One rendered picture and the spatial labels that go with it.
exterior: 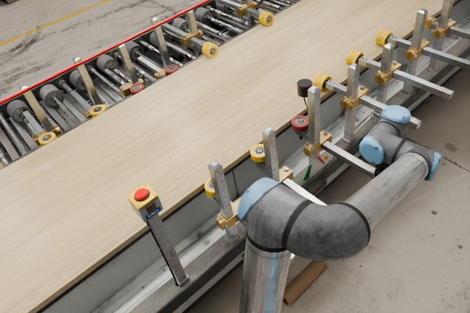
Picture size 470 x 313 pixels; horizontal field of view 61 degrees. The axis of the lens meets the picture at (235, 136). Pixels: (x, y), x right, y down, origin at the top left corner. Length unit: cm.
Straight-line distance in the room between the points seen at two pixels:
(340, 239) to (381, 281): 156
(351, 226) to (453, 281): 166
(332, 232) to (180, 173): 97
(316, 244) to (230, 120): 112
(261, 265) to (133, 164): 98
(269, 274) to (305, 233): 19
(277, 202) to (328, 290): 152
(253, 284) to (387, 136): 64
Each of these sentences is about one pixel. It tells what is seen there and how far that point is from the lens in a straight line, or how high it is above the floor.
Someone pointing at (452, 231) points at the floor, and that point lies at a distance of 264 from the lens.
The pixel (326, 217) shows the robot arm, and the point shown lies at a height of 142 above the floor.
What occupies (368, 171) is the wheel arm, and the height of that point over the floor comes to 86.
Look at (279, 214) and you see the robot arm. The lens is 83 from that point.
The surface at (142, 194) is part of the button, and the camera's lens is 119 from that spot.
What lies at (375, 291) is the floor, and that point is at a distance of 235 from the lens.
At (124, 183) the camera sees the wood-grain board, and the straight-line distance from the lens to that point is 172.
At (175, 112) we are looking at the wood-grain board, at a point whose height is 90.
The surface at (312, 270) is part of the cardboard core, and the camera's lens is 228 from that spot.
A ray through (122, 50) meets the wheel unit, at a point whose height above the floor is 108.
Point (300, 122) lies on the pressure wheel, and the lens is 179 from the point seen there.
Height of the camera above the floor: 209
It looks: 43 degrees down
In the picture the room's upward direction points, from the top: 11 degrees counter-clockwise
